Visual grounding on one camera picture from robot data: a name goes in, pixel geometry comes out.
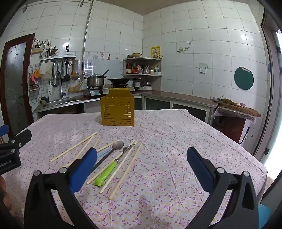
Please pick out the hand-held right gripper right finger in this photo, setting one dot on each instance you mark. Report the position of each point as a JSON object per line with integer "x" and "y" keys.
{"x": 200, "y": 169}

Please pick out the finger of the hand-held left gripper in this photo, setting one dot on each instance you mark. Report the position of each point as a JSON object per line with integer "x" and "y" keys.
{"x": 22, "y": 137}
{"x": 3, "y": 131}

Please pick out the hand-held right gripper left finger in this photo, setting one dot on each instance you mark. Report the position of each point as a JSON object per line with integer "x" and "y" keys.
{"x": 84, "y": 167}

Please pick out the wooden chopstick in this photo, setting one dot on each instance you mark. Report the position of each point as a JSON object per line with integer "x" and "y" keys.
{"x": 99, "y": 174}
{"x": 72, "y": 148}
{"x": 91, "y": 144}
{"x": 105, "y": 147}
{"x": 114, "y": 174}
{"x": 126, "y": 169}

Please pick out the metal spoon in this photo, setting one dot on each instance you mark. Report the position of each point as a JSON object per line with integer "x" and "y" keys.
{"x": 119, "y": 145}

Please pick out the yellow perforated utensil holder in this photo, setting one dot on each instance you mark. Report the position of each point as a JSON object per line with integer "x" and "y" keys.
{"x": 116, "y": 110}

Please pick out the steel cup with utensils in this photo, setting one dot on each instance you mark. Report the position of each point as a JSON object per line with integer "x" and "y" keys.
{"x": 50, "y": 52}

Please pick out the person's left hand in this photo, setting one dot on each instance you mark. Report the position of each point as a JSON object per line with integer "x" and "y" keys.
{"x": 5, "y": 200}

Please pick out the floral tablecloth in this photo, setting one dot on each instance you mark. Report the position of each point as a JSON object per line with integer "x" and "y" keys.
{"x": 165, "y": 165}

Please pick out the dark scouring pad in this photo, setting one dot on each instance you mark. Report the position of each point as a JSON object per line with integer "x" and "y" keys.
{"x": 44, "y": 100}

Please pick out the brown door with frosted glass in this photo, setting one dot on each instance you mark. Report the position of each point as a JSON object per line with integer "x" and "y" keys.
{"x": 15, "y": 88}

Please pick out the red brown cabinet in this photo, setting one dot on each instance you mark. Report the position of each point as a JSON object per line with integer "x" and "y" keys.
{"x": 229, "y": 127}

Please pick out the steel sink counter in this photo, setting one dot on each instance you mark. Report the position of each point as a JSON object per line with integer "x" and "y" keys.
{"x": 59, "y": 102}

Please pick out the white soap bottle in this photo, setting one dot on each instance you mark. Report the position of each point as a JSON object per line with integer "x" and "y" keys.
{"x": 50, "y": 91}

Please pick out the steel faucet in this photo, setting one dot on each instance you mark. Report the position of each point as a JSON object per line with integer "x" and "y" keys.
{"x": 62, "y": 88}

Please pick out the white hanging cloth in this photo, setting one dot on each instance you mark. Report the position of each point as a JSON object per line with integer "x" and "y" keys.
{"x": 45, "y": 70}

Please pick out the wooden chopping block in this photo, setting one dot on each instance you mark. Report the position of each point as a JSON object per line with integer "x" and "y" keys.
{"x": 239, "y": 108}

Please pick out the yellow mesh bag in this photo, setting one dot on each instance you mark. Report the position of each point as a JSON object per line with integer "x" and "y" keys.
{"x": 76, "y": 88}

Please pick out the small white bowl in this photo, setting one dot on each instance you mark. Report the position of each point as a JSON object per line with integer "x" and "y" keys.
{"x": 216, "y": 98}

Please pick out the brown kitchen counter cabinet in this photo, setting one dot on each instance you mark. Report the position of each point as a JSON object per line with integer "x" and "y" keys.
{"x": 176, "y": 96}

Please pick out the black hanging ladles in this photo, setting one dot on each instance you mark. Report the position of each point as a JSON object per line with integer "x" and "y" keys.
{"x": 66, "y": 73}

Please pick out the blue plastic stool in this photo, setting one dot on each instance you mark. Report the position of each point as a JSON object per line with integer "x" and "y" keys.
{"x": 264, "y": 213}

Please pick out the hanging wooden board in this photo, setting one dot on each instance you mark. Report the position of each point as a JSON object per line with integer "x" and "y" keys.
{"x": 75, "y": 69}

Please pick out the steel pot with lid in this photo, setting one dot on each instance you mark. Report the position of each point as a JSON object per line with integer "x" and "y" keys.
{"x": 95, "y": 81}

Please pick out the black wok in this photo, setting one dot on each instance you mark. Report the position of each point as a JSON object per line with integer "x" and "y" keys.
{"x": 117, "y": 81}

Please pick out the stack of white plates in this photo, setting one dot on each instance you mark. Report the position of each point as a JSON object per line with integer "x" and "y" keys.
{"x": 146, "y": 87}

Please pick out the green round cutting board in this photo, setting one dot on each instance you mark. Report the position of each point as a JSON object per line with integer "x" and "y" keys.
{"x": 244, "y": 78}

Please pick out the curved steel shelf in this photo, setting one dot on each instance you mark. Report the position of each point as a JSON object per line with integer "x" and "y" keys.
{"x": 143, "y": 75}

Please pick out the beige bowl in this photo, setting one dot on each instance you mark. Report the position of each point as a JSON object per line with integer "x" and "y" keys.
{"x": 136, "y": 54}

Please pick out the steel wall utensil rack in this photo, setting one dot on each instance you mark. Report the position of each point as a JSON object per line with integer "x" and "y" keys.
{"x": 58, "y": 57}

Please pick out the beige wall control box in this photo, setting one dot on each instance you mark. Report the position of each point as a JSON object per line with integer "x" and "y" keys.
{"x": 37, "y": 47}

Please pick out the white wall socket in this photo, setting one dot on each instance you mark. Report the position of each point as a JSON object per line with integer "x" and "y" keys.
{"x": 203, "y": 67}

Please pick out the wall tile stickers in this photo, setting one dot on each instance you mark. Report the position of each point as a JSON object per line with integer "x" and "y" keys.
{"x": 184, "y": 48}

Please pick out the yellow wall picture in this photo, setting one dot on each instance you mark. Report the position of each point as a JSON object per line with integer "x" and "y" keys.
{"x": 155, "y": 52}

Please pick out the metal wall pipe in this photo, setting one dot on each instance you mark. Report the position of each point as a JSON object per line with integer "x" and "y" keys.
{"x": 87, "y": 28}

